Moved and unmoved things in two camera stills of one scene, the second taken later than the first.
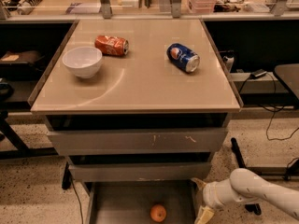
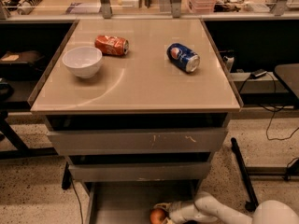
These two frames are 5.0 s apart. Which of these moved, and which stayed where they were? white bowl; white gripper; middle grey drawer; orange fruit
Moved: white gripper
Stayed: white bowl; middle grey drawer; orange fruit
